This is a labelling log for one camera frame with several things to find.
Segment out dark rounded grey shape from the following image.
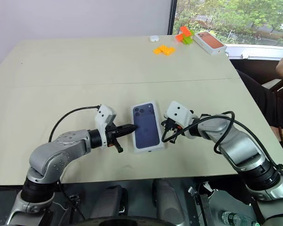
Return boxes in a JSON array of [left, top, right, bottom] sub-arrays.
[[152, 178, 185, 225], [97, 185, 128, 220]]

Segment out clear plastic bottle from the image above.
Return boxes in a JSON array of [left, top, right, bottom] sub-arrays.
[[221, 211, 258, 226]]

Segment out black window frame post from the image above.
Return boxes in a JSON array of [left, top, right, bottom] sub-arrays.
[[166, 0, 178, 36]]

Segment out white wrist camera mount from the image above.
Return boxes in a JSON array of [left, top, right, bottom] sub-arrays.
[[94, 104, 117, 148], [163, 100, 194, 129]]

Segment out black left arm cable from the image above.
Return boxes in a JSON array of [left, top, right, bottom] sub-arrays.
[[48, 105, 101, 143]]

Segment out orange and green blocks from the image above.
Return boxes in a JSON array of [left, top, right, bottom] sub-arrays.
[[182, 30, 195, 46]]

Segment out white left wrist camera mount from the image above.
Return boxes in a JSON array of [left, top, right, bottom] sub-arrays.
[[94, 104, 117, 148]]

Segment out person wrist with bracelet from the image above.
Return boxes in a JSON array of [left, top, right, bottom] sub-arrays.
[[272, 125, 283, 143]]

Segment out silver metal frame bracket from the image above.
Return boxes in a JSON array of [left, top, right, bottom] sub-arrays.
[[188, 183, 213, 226]]

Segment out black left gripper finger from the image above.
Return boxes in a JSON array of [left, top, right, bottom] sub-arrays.
[[115, 129, 133, 140], [115, 124, 136, 132]]

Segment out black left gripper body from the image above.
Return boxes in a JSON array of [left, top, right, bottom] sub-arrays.
[[106, 124, 124, 154]]

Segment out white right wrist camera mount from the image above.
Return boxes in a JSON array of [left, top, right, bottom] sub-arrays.
[[163, 100, 194, 129]]

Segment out phone box with orange print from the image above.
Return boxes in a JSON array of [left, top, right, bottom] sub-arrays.
[[192, 31, 228, 56]]

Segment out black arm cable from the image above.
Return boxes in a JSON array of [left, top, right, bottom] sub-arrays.
[[161, 111, 283, 189], [48, 105, 101, 143]]

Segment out white phone box base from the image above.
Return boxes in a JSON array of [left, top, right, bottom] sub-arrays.
[[130, 100, 166, 154]]

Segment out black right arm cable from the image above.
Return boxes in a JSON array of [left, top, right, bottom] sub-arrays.
[[161, 111, 283, 189]]

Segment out black metal bracket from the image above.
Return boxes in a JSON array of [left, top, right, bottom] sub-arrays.
[[69, 194, 81, 213]]

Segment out white window sill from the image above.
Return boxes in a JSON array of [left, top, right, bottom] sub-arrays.
[[225, 43, 283, 62]]

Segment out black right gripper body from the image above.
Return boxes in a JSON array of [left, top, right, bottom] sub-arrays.
[[164, 119, 183, 145]]

